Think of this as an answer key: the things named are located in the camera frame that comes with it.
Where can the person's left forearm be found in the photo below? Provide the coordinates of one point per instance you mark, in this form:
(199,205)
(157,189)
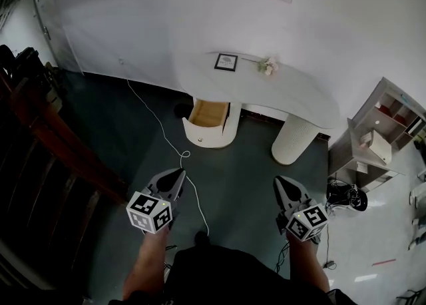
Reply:
(146,263)

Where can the white dressing table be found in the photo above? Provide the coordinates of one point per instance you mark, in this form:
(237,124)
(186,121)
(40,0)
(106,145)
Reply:
(266,94)

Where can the small black power adapter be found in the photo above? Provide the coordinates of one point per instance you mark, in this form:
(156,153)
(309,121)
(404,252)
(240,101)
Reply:
(330,264)

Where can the red box in shelf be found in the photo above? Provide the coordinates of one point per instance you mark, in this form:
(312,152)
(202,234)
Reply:
(386,109)

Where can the dark wooden railing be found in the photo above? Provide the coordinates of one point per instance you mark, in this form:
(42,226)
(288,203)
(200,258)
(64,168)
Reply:
(43,150)

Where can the white wooden drawer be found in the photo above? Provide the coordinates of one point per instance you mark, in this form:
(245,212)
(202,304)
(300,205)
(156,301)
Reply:
(208,132)

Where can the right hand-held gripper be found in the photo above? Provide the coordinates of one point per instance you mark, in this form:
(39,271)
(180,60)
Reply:
(306,220)

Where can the black equipment pile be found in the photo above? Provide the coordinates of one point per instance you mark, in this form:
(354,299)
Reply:
(30,67)

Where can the artificial pale flower stem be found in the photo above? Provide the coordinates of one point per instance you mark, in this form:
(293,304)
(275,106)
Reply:
(268,65)

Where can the grey shelf cabinet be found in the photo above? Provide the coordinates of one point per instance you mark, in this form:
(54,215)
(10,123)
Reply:
(376,144)

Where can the person's black clothing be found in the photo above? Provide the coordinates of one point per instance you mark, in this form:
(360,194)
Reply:
(226,277)

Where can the black framed picture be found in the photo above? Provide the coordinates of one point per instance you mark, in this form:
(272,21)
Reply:
(226,62)

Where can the grey door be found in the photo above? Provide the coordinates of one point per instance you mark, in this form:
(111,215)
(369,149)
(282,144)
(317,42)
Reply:
(55,27)

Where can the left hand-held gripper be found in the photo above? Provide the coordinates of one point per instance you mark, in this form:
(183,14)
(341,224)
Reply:
(149,212)

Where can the red floor tape strip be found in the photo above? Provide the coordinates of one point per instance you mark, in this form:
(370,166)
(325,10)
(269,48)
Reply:
(383,262)

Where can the person's black shoe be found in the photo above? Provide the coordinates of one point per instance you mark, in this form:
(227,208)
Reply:
(201,237)

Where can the person's right forearm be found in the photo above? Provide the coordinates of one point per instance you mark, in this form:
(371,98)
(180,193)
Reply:
(306,263)

